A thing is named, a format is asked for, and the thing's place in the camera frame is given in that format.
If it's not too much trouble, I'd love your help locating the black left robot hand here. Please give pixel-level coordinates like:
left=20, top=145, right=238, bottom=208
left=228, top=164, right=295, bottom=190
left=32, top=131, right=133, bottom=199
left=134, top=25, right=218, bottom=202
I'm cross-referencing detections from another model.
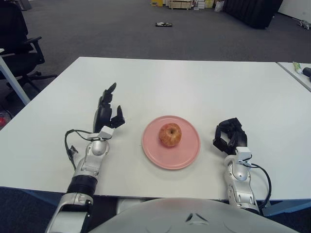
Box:
left=93, top=82, right=126, bottom=133

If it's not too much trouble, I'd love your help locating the pink round plate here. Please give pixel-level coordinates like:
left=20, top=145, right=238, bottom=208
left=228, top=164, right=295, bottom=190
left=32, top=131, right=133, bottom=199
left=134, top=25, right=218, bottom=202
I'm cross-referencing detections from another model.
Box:
left=141, top=115, right=201, bottom=170

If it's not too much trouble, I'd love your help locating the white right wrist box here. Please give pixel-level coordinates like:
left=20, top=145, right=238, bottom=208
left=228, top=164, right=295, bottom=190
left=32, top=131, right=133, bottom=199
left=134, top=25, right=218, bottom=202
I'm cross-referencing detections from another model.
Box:
left=235, top=146, right=252, bottom=167

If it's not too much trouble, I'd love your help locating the red yellow apple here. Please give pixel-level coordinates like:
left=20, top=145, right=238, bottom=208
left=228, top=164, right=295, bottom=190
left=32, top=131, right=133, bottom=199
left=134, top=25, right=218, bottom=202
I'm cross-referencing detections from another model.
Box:
left=158, top=123, right=182, bottom=148

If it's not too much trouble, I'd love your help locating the white desk leg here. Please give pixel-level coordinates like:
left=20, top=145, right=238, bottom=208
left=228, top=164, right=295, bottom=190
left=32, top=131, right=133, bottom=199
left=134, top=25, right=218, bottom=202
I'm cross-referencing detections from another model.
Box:
left=0, top=48, right=30, bottom=106

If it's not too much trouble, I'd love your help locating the black office chair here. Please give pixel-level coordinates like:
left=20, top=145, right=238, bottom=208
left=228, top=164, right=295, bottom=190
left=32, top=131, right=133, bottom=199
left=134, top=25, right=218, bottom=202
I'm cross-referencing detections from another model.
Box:
left=0, top=0, right=58, bottom=102

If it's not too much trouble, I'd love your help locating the black cabinet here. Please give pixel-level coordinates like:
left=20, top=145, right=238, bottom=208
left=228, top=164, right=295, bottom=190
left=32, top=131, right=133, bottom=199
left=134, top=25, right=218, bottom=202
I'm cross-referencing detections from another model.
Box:
left=223, top=0, right=284, bottom=30

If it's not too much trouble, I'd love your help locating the stack of cardboard boxes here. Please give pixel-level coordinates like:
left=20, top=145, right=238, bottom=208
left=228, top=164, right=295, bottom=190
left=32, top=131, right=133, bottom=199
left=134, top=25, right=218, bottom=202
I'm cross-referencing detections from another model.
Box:
left=194, top=0, right=216, bottom=10

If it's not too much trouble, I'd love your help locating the wooden crate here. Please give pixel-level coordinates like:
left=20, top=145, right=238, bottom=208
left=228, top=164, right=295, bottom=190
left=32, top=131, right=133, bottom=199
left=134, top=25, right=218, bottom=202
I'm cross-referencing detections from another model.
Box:
left=169, top=0, right=195, bottom=10

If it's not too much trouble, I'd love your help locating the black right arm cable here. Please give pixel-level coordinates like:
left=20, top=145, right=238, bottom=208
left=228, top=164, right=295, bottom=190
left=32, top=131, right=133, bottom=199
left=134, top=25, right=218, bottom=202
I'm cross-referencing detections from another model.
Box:
left=244, top=163, right=272, bottom=209

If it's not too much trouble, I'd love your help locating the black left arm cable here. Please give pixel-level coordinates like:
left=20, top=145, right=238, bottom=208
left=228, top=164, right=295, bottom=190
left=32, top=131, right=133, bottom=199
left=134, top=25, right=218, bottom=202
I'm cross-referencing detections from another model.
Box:
left=64, top=129, right=100, bottom=170

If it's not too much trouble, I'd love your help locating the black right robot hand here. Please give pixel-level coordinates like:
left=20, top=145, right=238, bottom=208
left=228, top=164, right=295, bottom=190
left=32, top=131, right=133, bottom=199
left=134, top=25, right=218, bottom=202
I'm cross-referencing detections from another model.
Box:
left=212, top=117, right=248, bottom=156

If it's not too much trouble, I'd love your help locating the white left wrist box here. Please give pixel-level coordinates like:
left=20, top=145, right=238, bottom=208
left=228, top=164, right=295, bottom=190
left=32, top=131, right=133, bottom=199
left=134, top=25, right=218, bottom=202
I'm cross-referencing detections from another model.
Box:
left=97, top=125, right=115, bottom=141

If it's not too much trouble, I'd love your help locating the grey robot torso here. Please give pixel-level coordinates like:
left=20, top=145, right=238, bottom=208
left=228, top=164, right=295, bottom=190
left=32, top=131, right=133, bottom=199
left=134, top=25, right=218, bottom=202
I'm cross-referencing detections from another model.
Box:
left=88, top=198, right=299, bottom=233

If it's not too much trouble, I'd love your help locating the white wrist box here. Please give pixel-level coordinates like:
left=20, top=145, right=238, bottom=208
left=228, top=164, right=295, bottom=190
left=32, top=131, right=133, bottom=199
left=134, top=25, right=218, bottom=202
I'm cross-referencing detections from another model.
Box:
left=97, top=125, right=115, bottom=141
left=235, top=146, right=252, bottom=167

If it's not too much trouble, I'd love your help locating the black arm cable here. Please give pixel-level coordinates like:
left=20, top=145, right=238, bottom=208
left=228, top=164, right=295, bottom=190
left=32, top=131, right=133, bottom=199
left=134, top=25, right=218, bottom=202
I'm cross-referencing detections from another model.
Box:
left=64, top=129, right=100, bottom=170
left=244, top=163, right=272, bottom=209

